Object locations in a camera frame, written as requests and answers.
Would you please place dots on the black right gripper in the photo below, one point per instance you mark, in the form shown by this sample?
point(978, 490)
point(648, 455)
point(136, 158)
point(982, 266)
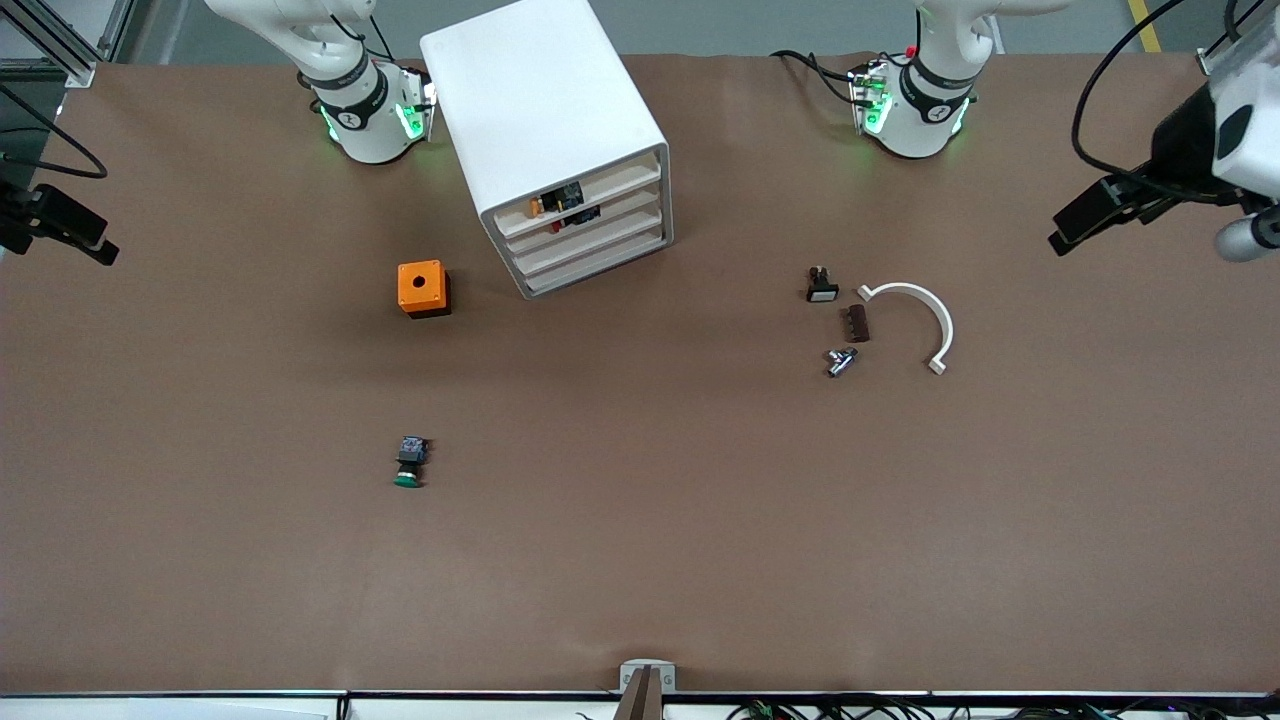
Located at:
point(22, 216)

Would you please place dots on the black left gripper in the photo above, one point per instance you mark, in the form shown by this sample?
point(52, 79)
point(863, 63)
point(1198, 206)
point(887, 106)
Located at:
point(1176, 150)

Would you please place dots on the white plastic drawer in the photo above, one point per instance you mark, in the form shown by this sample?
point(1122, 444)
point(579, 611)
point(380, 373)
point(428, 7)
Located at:
point(600, 232)
point(630, 197)
point(600, 257)
point(620, 176)

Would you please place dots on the red push button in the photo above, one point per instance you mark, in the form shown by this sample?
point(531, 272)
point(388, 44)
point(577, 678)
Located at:
point(580, 216)

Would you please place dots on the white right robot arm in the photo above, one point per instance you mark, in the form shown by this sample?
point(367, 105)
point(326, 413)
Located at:
point(350, 110)

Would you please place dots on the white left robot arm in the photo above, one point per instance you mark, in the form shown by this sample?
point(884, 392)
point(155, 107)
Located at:
point(925, 110)

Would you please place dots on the green push button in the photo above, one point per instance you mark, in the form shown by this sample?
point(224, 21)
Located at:
point(410, 462)

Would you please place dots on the white drawer cabinet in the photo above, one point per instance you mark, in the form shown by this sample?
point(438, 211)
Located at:
point(530, 90)

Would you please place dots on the yellow push button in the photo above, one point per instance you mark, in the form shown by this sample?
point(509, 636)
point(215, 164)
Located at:
point(560, 198)

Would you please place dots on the brown terminal block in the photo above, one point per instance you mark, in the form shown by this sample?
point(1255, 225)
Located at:
point(855, 324)

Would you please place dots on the silver metal connector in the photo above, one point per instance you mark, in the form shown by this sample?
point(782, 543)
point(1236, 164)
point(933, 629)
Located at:
point(840, 362)

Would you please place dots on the aluminium frame profile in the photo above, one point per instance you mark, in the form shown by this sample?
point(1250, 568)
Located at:
point(1215, 62)
point(70, 55)

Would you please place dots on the white curved plastic bracket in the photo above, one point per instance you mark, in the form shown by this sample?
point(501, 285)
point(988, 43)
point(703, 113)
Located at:
point(935, 310)

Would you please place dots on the black white push button switch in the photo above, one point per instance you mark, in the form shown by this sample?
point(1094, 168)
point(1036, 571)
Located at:
point(822, 291)

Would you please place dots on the orange button enclosure box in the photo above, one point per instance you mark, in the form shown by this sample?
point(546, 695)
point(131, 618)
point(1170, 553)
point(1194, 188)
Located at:
point(408, 292)

